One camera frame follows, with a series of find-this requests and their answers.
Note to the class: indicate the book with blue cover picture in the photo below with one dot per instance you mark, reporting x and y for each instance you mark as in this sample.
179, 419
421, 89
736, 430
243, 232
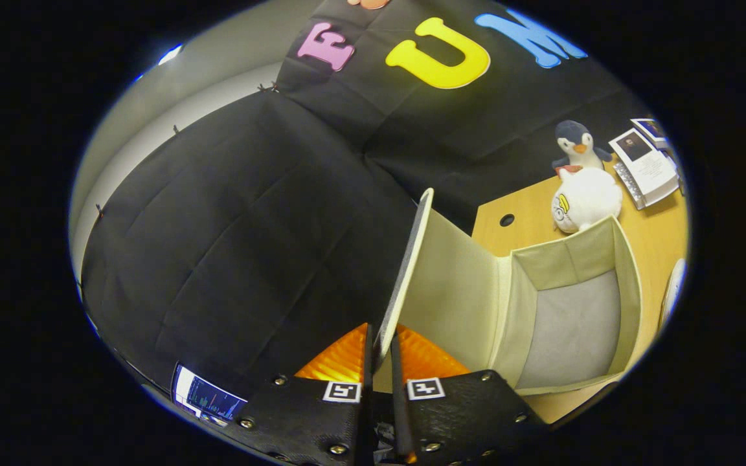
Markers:
651, 129

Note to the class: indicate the grey fabric storage box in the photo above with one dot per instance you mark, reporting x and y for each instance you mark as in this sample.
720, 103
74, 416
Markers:
574, 323

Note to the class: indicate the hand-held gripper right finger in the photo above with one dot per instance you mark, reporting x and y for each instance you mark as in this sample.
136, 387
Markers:
463, 414

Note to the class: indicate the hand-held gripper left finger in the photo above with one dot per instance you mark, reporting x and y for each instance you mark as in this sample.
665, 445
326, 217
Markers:
308, 421

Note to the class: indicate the computer screen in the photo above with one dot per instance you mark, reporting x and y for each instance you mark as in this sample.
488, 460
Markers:
211, 398

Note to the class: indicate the white plush toy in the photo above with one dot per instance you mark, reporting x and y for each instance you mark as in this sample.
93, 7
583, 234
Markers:
590, 197

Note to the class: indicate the black backdrop cloth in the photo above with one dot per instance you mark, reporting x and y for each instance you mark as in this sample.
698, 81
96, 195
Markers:
250, 226

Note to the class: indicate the penguin plush toy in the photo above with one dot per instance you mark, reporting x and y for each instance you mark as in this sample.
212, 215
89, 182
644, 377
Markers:
580, 145

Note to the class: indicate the white book with portrait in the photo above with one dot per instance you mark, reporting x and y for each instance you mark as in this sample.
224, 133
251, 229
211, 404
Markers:
648, 168

